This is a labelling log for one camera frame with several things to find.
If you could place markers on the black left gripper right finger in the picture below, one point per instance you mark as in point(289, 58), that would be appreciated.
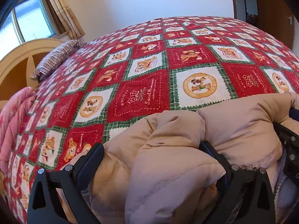
point(245, 195)

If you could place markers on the folded pink floral quilt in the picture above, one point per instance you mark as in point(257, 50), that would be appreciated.
point(12, 116)

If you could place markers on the window with metal frame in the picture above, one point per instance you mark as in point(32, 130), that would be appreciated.
point(28, 20)

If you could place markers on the dark wooden door frame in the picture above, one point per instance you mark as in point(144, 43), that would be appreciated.
point(246, 11)

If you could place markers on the brown wooden door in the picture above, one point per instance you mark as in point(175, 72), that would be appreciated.
point(272, 19)

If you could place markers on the beige patterned right curtain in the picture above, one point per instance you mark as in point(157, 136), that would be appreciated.
point(68, 19)

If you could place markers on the cream and wood headboard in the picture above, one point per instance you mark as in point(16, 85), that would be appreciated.
point(18, 65)

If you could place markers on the striped grey pillow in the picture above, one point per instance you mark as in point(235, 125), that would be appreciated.
point(55, 58)

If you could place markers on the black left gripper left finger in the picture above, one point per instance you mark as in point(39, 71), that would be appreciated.
point(44, 204)

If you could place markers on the red patchwork cartoon bedspread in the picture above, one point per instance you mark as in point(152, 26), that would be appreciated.
point(108, 84)

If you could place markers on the lilac quilted puffer jacket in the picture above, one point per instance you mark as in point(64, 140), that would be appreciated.
point(154, 172)

